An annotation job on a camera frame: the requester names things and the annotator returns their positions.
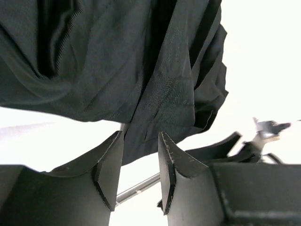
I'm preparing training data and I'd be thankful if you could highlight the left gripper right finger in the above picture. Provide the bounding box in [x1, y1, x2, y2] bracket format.
[158, 132, 225, 226]

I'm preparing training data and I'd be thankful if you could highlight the aluminium rail front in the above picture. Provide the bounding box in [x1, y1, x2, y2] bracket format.
[116, 173, 160, 206]

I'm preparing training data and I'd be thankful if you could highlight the black pleated skirt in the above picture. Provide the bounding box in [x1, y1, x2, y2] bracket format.
[0, 0, 228, 165]

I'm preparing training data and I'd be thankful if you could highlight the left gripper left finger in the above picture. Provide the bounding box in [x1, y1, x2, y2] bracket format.
[0, 131, 124, 226]

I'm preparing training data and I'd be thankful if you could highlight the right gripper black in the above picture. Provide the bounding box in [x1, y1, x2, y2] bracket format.
[186, 120, 291, 163]

